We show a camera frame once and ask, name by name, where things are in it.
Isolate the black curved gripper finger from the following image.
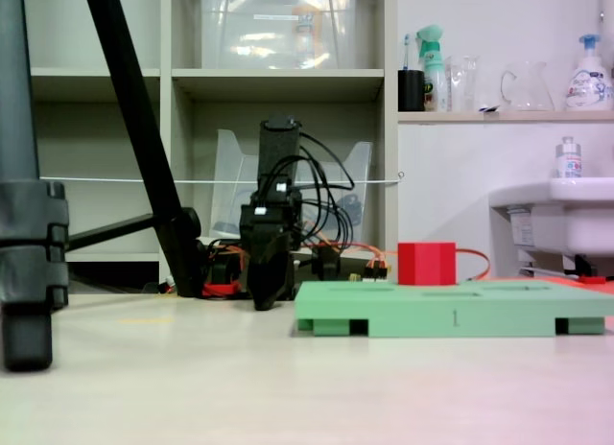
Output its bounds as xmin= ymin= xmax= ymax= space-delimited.
xmin=248 ymin=230 xmax=294 ymax=313

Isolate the red octagonal pillar block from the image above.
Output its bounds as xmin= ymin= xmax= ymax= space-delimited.
xmin=397 ymin=242 xmax=458 ymax=287

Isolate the red base clamp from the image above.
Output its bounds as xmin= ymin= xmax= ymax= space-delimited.
xmin=201 ymin=280 xmax=244 ymax=299

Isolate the clear plastic file holder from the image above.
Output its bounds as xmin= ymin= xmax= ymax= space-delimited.
xmin=209 ymin=128 xmax=374 ymax=247

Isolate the black motor unit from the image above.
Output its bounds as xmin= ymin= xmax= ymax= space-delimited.
xmin=311 ymin=245 xmax=342 ymax=281

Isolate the black gadget in holder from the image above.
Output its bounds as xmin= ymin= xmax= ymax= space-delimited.
xmin=335 ymin=193 xmax=365 ymax=226

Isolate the circuit board with connectors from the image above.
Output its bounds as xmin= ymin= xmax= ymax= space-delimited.
xmin=348 ymin=255 xmax=392 ymax=284

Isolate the beige shelf unit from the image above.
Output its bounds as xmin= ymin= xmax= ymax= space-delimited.
xmin=21 ymin=0 xmax=399 ymax=283

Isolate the thin black tripod brace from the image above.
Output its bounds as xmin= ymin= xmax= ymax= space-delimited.
xmin=66 ymin=213 xmax=157 ymax=252

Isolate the green shape-sorting board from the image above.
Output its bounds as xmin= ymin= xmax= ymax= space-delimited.
xmin=293 ymin=280 xmax=614 ymax=340

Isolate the black tripod leg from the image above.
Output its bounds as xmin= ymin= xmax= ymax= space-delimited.
xmin=81 ymin=0 xmax=208 ymax=298

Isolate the clear plastic storage box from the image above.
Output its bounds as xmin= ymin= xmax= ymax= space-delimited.
xmin=200 ymin=0 xmax=359 ymax=71

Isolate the black cup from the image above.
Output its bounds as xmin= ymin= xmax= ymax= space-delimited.
xmin=397 ymin=69 xmax=427 ymax=113

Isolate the green spray bottle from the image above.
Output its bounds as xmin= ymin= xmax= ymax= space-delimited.
xmin=415 ymin=24 xmax=450 ymax=113

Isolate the clear glass beaker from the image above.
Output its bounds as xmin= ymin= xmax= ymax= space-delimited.
xmin=444 ymin=55 xmax=482 ymax=113

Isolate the grey tripod leg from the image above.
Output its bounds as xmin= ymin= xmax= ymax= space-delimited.
xmin=0 ymin=0 xmax=71 ymax=373

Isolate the clear glass pitcher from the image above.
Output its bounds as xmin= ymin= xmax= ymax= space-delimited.
xmin=500 ymin=60 xmax=555 ymax=113

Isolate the small clear sanitizer bottle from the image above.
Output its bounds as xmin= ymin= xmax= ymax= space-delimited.
xmin=555 ymin=135 xmax=584 ymax=180

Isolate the white sink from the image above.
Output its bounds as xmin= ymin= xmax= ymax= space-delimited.
xmin=488 ymin=176 xmax=614 ymax=273

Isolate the white foam soap bottle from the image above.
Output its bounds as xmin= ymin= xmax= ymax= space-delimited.
xmin=564 ymin=33 xmax=614 ymax=112

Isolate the black elbow wire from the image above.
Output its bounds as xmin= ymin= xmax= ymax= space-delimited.
xmin=268 ymin=152 xmax=340 ymax=247

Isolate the black gripper wire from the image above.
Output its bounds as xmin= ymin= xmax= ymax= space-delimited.
xmin=300 ymin=130 xmax=357 ymax=247

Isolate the white cord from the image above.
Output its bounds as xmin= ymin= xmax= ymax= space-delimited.
xmin=40 ymin=172 xmax=407 ymax=186

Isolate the orange cable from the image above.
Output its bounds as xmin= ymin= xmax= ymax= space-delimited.
xmin=306 ymin=241 xmax=491 ymax=282

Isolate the wooden wall ledge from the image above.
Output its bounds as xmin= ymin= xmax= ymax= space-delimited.
xmin=397 ymin=110 xmax=614 ymax=126

